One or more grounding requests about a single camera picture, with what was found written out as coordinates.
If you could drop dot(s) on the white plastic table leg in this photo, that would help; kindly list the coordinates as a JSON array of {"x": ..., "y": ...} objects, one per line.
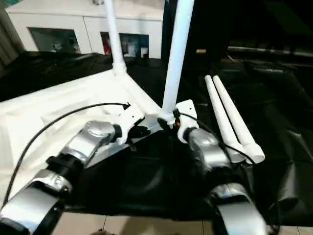
[
  {"x": 115, "y": 36},
  {"x": 177, "y": 49},
  {"x": 237, "y": 117},
  {"x": 220, "y": 110}
]

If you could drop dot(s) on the white plastic table top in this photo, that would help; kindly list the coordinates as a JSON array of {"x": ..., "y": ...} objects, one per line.
[{"x": 61, "y": 105}]

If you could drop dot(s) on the dark shoe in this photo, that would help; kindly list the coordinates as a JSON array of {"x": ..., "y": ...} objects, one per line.
[{"x": 102, "y": 232}]

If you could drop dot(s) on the white glass door cabinet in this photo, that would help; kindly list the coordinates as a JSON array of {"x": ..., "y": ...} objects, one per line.
[{"x": 80, "y": 22}]

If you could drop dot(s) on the red white bottle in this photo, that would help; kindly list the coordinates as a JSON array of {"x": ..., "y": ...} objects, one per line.
[{"x": 106, "y": 46}]

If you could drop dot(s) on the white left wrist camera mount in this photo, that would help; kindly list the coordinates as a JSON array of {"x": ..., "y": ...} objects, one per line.
[{"x": 132, "y": 115}]

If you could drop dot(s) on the black work mat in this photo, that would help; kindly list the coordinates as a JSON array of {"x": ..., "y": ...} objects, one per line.
[{"x": 159, "y": 183}]

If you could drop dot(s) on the grey curtain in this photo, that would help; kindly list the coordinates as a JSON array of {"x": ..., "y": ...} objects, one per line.
[{"x": 7, "y": 34}]

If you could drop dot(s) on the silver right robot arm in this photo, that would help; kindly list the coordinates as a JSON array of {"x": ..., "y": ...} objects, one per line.
[{"x": 207, "y": 147}]

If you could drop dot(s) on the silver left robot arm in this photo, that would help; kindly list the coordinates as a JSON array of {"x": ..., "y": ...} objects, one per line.
[{"x": 93, "y": 137}]

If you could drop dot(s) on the small yellow label tag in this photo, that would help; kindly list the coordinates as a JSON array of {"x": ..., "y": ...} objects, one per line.
[{"x": 201, "y": 51}]

